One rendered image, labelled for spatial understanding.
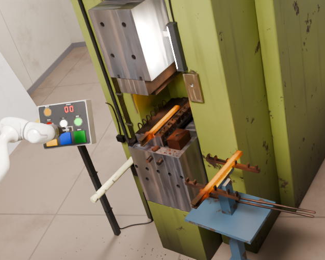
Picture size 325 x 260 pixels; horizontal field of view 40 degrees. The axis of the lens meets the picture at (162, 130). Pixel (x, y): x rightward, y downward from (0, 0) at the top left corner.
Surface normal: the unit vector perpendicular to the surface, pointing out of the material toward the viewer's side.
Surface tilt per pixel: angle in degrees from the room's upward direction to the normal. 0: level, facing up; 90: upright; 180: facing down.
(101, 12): 90
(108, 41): 90
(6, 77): 79
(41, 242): 0
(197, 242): 90
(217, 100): 90
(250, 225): 0
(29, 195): 0
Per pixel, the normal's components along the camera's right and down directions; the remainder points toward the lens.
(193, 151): 0.80, 0.15
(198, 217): -0.24, -0.82
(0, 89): 0.87, -0.22
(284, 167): -0.54, 0.56
